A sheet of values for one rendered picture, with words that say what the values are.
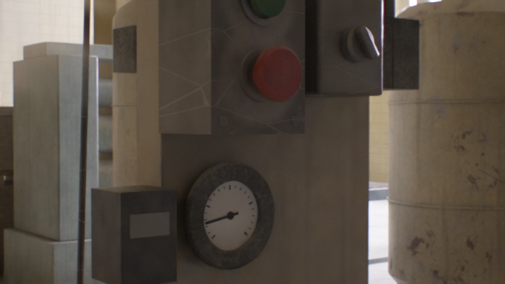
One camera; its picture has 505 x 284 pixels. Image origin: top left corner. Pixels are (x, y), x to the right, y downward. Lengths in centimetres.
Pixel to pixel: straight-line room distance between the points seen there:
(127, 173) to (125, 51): 332
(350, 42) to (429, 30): 491
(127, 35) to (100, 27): 762
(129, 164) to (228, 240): 339
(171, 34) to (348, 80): 16
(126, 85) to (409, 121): 228
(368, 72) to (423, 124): 487
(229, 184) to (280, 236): 8
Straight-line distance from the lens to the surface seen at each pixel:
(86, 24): 60
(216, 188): 66
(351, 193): 78
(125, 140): 409
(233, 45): 60
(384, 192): 716
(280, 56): 59
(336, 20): 68
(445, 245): 556
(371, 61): 71
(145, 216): 61
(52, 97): 675
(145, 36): 68
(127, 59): 76
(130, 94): 405
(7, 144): 793
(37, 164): 706
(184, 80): 62
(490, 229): 554
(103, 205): 63
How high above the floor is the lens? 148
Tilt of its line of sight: 2 degrees down
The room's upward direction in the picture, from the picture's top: straight up
